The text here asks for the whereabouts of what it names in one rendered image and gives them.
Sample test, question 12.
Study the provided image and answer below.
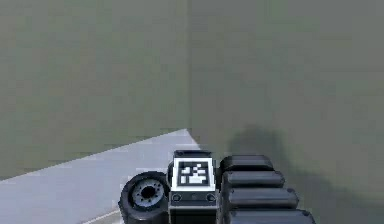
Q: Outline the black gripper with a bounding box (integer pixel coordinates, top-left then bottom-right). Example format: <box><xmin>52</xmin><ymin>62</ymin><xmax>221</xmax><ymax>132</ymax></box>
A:
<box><xmin>118</xmin><ymin>170</ymin><xmax>172</xmax><ymax>224</ymax></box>

